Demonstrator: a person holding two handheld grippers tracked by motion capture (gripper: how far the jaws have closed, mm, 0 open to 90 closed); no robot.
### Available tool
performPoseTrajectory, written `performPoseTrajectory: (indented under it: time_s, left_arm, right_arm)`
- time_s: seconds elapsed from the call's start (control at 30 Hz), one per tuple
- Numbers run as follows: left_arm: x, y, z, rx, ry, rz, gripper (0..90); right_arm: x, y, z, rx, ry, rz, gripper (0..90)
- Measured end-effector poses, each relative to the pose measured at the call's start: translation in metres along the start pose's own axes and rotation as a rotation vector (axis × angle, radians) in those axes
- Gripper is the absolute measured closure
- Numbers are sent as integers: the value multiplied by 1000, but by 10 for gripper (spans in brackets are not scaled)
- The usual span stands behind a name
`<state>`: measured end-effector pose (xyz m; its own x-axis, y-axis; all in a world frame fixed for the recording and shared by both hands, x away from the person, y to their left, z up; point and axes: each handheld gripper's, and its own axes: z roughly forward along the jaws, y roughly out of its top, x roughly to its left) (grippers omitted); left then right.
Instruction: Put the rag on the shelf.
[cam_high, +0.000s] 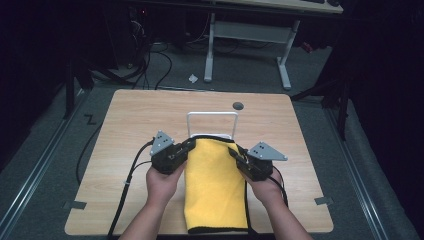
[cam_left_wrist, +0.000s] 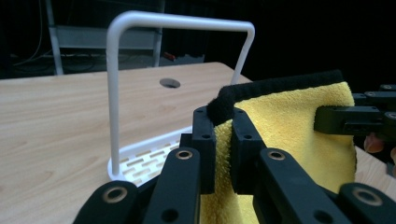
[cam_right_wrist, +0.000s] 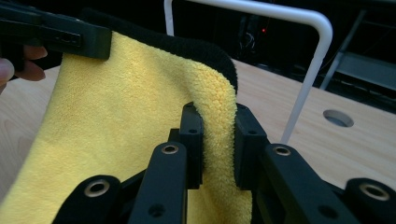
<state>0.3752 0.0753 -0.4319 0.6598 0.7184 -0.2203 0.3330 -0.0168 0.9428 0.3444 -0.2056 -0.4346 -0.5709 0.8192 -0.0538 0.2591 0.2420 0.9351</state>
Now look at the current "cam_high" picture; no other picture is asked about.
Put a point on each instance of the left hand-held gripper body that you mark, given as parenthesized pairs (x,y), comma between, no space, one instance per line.
(168,160)

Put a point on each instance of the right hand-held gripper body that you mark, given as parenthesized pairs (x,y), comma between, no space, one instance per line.
(256,165)

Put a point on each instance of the person's left hand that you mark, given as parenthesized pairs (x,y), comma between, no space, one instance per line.
(163,188)

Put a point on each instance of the person's right hand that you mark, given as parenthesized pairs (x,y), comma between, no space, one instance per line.
(266,193)

